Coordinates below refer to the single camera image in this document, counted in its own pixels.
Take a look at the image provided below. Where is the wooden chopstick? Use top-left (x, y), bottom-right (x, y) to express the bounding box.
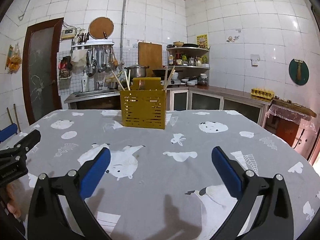
top-left (124, 70), bottom-right (130, 90)
top-left (127, 69), bottom-right (131, 90)
top-left (111, 70), bottom-right (125, 90)
top-left (165, 66), bottom-right (175, 88)
top-left (163, 66), bottom-right (168, 90)

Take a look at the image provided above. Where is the kitchen counter cabinet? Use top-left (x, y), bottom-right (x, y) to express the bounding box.
top-left (63, 86), bottom-right (271, 126)

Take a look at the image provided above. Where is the left hand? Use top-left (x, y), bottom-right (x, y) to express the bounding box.
top-left (5, 180), bottom-right (27, 221)

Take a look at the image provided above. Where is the brown glass door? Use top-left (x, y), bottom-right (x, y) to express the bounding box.
top-left (22, 18), bottom-right (63, 124)

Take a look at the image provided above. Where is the white soap bottle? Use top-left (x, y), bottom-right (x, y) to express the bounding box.
top-left (81, 71), bottom-right (89, 92)

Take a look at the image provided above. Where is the steel sink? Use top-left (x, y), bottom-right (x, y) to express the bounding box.
top-left (75, 89), bottom-right (119, 98)

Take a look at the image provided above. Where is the grey patterned tablecloth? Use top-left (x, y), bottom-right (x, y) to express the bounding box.
top-left (2, 110), bottom-right (319, 239)

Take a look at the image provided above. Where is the yellow egg tray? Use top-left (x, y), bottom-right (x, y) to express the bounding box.
top-left (251, 88), bottom-right (274, 100)

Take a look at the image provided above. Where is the yellow utensil holder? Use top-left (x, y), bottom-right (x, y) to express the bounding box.
top-left (120, 77), bottom-right (167, 129)

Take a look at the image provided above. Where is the steel cooking pot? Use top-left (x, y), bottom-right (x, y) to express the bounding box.
top-left (125, 64), bottom-right (150, 79)

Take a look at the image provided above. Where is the round wooden board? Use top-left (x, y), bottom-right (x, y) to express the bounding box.
top-left (88, 17), bottom-right (114, 39)

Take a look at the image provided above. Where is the black wok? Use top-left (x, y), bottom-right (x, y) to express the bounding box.
top-left (152, 68), bottom-right (172, 79)

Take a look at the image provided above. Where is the gas stove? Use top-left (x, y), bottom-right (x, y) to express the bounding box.
top-left (161, 79), bottom-right (181, 86)

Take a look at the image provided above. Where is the rectangular wooden cutting board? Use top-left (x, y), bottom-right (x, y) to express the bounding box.
top-left (138, 42), bottom-right (162, 77)

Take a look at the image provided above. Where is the corner shelf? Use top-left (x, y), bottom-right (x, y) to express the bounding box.
top-left (167, 42), bottom-right (210, 69)

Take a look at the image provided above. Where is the wall utensil rack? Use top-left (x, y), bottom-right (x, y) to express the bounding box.
top-left (71, 40), bottom-right (120, 77)

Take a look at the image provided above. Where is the green round wall board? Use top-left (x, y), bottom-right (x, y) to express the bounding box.
top-left (289, 59), bottom-right (310, 86)

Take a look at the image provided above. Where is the white wall socket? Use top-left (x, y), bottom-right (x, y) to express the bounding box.
top-left (251, 54), bottom-right (260, 67)

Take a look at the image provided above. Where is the yellow wall poster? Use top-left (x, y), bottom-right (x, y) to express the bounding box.
top-left (196, 34), bottom-right (208, 49)

